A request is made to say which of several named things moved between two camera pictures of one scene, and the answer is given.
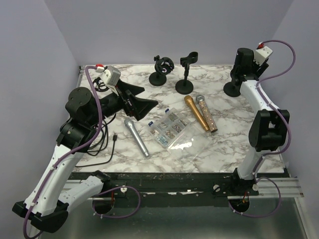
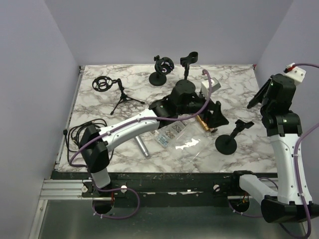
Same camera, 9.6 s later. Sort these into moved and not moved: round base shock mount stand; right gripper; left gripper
Moved: right gripper; left gripper
Not moved: round base shock mount stand
